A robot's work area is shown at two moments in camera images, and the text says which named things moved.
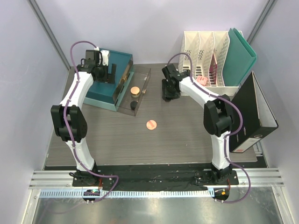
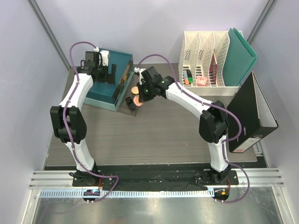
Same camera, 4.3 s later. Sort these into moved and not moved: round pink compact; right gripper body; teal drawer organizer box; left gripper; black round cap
Moved: round pink compact; right gripper body
Not moved: left gripper; teal drawer organizer box; black round cap
